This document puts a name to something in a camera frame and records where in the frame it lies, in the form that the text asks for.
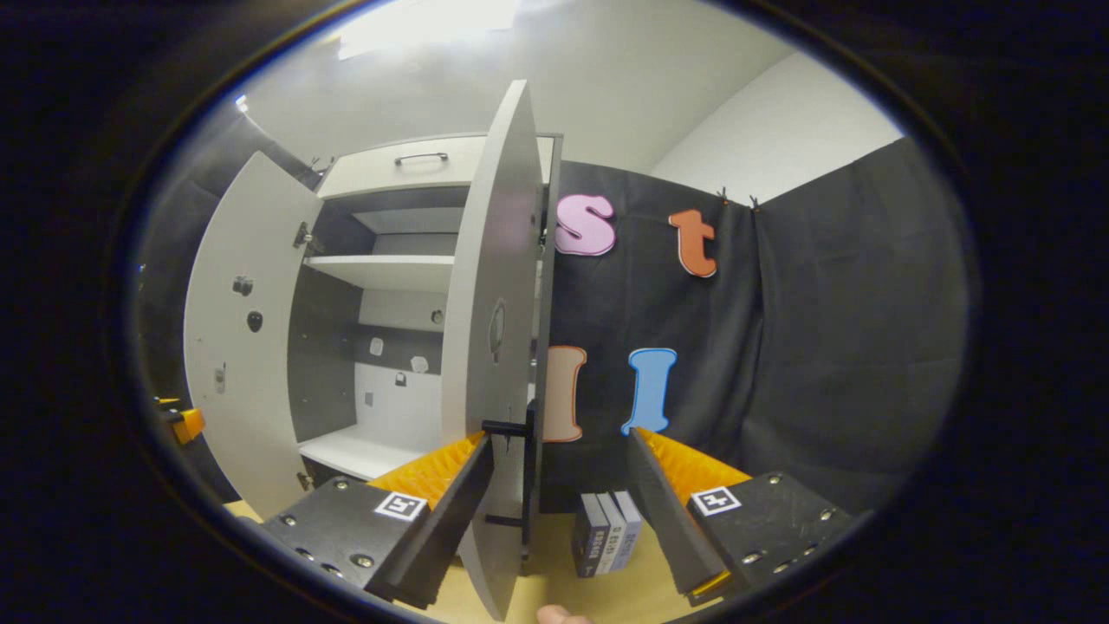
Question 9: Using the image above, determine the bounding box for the white cabinet drawer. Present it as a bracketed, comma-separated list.
[316, 134, 555, 200]

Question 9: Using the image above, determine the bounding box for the light blue book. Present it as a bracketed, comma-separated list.
[611, 491, 643, 571]

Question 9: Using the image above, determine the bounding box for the grey book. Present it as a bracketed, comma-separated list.
[596, 492, 626, 575]

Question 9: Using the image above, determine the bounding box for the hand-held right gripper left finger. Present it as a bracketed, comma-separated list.
[263, 431, 496, 609]

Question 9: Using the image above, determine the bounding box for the black backdrop cloth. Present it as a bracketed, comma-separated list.
[139, 104, 971, 517]

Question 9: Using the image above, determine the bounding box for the white cabinet shelf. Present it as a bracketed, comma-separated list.
[303, 254, 456, 294]
[297, 423, 447, 482]

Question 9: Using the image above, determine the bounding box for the dark blue book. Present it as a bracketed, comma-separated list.
[571, 494, 610, 579]

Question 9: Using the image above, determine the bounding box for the white and grey cabinet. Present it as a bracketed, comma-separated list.
[290, 132, 564, 577]

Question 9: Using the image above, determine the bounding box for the white cabinet door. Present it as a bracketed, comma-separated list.
[184, 152, 326, 521]
[440, 80, 545, 621]

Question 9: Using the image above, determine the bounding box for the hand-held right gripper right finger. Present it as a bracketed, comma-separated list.
[626, 426, 859, 608]

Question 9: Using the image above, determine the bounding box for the black door handle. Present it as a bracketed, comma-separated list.
[481, 403, 536, 556]

